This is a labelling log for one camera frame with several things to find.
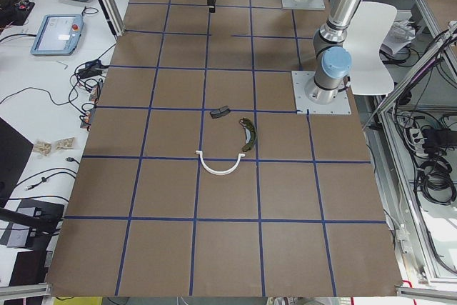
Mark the dark grey brake pad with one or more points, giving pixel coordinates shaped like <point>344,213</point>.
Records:
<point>220,112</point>

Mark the olive green brake shoe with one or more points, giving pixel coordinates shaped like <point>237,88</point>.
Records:
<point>250,133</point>

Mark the near blue teach pendant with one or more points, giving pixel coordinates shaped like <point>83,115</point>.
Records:
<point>58,35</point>

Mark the white plastic chair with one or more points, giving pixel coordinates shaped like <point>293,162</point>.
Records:
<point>365,34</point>

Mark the white curved plastic bracket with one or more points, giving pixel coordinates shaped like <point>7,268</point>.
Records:
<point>220,168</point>

